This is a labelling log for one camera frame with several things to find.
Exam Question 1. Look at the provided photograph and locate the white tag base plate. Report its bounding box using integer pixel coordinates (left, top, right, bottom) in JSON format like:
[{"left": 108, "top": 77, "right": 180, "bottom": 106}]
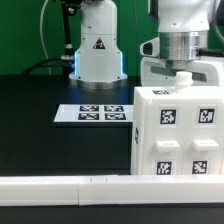
[{"left": 54, "top": 104, "right": 133, "bottom": 123}]

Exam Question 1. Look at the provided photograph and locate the white hanging cable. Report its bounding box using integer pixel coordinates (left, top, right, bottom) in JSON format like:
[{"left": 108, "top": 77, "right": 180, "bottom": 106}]
[{"left": 39, "top": 0, "right": 54, "bottom": 76}]

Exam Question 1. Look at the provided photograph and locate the white cabinet body box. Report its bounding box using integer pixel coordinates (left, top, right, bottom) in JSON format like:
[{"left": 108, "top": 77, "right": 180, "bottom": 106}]
[{"left": 130, "top": 71, "right": 224, "bottom": 176}]

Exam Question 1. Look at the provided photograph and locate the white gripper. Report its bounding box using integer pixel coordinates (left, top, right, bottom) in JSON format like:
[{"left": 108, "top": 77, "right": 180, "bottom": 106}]
[{"left": 140, "top": 56, "right": 224, "bottom": 87}]

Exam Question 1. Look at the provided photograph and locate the white cabinet door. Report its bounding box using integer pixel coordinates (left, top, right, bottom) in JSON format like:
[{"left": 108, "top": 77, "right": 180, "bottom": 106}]
[
  {"left": 182, "top": 100, "right": 224, "bottom": 175},
  {"left": 142, "top": 103, "right": 186, "bottom": 176}
]

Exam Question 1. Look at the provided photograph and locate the white front fence rail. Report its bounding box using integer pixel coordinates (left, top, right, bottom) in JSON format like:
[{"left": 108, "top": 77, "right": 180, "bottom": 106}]
[{"left": 0, "top": 175, "right": 224, "bottom": 206}]

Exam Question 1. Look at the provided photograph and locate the black cable bundle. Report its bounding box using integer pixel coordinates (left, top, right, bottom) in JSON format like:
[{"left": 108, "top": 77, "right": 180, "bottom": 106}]
[{"left": 20, "top": 57, "right": 76, "bottom": 76}]

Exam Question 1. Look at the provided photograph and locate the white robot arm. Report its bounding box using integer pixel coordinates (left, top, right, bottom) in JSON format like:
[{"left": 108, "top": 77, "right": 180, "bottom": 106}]
[{"left": 70, "top": 0, "right": 224, "bottom": 89}]

